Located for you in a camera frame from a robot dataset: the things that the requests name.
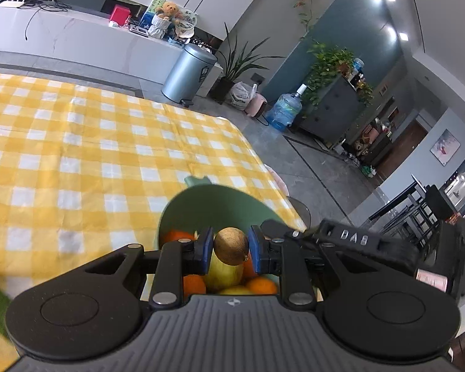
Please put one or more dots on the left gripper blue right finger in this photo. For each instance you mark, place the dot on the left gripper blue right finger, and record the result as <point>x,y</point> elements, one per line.
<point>259,250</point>

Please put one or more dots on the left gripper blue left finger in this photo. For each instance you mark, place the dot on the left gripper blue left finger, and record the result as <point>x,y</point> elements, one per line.
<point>203,247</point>

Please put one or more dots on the brown kiwi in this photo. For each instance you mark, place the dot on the brown kiwi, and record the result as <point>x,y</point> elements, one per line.
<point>231,246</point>

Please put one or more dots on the orange mandarin front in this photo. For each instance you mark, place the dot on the orange mandarin front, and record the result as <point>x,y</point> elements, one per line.
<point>173,235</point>

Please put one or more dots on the orange mandarin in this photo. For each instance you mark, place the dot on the orange mandarin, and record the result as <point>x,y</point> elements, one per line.
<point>248,270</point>
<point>262,286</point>
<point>173,235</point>
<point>193,285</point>

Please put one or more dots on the large round yellow-green pear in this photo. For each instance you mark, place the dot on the large round yellow-green pear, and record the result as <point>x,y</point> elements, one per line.
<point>221,276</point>

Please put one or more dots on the orange mandarin back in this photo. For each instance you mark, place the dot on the orange mandarin back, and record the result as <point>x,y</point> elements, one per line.
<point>262,286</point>

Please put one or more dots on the orange mandarin far left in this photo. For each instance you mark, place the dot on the orange mandarin far left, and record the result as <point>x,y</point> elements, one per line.
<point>193,285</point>

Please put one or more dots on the green colander bowl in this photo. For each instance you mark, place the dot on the green colander bowl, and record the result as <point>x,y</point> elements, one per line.
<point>203,204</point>

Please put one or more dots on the pink stool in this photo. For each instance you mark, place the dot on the pink stool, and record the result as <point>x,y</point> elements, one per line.
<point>256,106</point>

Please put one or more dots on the dark grey drawer cabinet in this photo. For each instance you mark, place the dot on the dark grey drawer cabinet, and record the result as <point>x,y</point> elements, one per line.
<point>329,121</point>

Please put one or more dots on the blue water jug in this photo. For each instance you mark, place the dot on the blue water jug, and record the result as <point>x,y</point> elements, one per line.
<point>285,110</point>

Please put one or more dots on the yellow checkered tablecloth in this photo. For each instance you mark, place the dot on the yellow checkered tablecloth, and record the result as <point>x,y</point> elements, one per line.
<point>84,171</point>

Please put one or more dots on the white plastic bag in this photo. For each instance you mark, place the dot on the white plastic bag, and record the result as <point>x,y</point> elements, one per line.
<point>240,95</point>

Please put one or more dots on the grey metal trash bin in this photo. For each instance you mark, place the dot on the grey metal trash bin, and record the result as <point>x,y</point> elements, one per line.
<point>188,73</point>

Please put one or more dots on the potted long-leaf plant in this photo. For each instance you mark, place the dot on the potted long-leaf plant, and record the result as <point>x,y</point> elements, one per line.
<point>237,61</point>

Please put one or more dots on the trailing green pothos plant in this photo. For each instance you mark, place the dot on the trailing green pothos plant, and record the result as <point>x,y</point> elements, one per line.
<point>330,62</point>

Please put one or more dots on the teddy bear toy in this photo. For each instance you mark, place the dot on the teddy bear toy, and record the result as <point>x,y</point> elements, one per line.
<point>165,20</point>

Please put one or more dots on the red box on counter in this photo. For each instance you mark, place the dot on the red box on counter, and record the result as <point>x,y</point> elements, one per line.
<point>119,16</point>

